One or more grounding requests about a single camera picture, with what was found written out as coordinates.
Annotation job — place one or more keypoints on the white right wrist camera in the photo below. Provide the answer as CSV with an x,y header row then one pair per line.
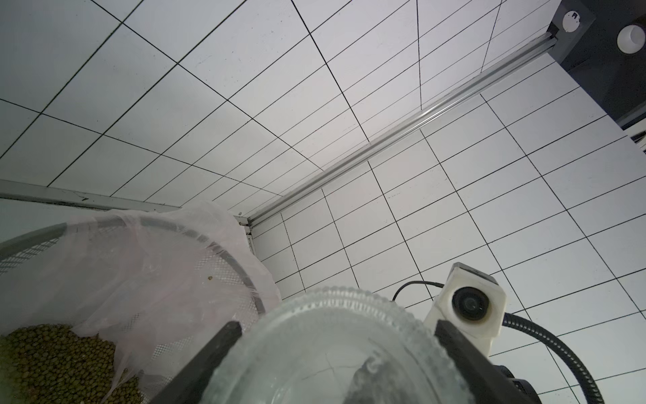
x,y
472,301

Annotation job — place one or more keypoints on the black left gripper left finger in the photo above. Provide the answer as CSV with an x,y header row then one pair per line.
x,y
189,385

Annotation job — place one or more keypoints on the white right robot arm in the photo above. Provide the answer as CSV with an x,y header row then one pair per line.
x,y
584,378

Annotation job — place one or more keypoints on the grey mesh waste bin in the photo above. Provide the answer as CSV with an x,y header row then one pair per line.
x,y
126,283

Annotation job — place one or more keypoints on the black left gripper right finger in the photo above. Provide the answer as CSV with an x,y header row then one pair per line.
x,y
485,382

